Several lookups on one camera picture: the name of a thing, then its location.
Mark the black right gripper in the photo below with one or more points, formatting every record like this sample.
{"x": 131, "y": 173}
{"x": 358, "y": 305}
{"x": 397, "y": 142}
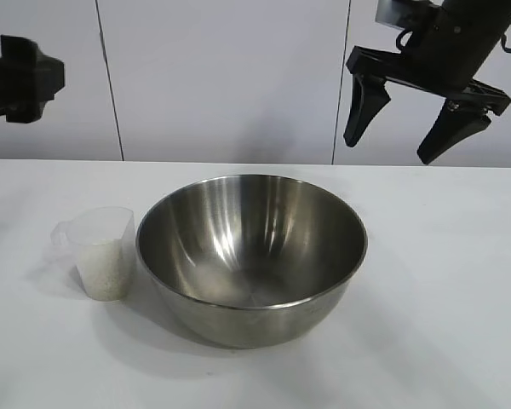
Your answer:
{"x": 451, "y": 47}

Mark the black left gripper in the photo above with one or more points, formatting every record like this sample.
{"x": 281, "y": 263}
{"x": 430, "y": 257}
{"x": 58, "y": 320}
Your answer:
{"x": 21, "y": 81}

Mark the clear plastic measuring cup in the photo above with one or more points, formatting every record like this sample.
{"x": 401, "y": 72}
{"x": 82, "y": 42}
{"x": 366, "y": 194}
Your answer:
{"x": 98, "y": 230}

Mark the stainless steel mixing bowl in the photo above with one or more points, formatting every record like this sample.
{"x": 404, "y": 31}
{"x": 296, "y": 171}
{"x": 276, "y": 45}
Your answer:
{"x": 247, "y": 238}

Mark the white rice grains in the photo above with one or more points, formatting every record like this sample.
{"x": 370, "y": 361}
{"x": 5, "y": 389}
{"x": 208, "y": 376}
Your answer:
{"x": 104, "y": 272}

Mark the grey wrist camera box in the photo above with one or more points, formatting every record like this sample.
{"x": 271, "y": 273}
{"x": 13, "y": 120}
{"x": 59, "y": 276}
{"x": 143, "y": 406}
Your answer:
{"x": 394, "y": 13}

